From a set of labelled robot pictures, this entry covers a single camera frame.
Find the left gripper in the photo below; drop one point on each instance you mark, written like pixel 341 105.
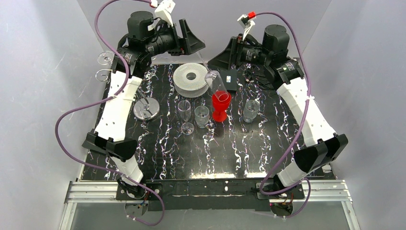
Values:
pixel 181 38

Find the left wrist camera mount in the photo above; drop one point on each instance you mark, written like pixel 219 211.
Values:
pixel 163 10

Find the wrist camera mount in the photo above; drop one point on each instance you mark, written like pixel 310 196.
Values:
pixel 163 10
pixel 247 22

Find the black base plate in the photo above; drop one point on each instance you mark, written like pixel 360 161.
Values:
pixel 204 194

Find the chrome wine glass rack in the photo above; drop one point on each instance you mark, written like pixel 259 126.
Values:
pixel 139 101

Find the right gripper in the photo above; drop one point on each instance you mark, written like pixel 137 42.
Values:
pixel 237 52

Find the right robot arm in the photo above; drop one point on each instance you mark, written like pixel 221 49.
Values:
pixel 322 144

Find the red wine glass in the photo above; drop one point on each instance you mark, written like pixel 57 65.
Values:
pixel 221 106

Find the black flat box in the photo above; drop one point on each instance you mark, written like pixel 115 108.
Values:
pixel 229 78

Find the clear champagne flute glass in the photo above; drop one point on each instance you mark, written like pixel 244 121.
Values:
pixel 185 112

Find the clear wide wine glass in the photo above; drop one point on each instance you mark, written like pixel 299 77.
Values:
pixel 215 82

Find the white filament spool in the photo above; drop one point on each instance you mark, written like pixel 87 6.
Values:
pixel 189 80

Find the clear martini glass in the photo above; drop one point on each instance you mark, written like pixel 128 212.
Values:
pixel 106 58

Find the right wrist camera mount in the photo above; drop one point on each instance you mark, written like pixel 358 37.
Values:
pixel 247 22

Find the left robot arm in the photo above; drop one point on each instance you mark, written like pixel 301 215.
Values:
pixel 147 37

